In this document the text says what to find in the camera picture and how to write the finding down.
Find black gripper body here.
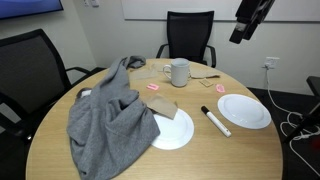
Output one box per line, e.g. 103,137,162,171
234,0,277,26

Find white marker with black cap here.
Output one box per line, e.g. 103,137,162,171
200,105,232,138

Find white ceramic mug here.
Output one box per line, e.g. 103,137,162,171
162,57,192,88

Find black mesh office chair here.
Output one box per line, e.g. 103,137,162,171
155,10,218,69
0,28,98,148

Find pink sweetener packet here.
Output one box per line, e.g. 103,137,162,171
215,83,227,94
145,82,161,92

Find brown sugar packet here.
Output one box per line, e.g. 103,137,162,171
198,78,215,88

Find white plate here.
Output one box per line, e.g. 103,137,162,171
217,93,273,131
150,107,196,151

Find folded brown paper napkin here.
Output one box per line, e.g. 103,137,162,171
143,93,179,120

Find black tripod stand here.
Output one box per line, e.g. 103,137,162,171
282,75,320,145

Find grey sweater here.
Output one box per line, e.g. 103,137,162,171
66,55,162,180

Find white wall outlet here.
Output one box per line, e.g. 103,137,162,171
264,56,281,70

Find white cable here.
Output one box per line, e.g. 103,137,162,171
265,67,320,178

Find wall mounted screen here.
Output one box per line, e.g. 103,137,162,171
0,0,65,20

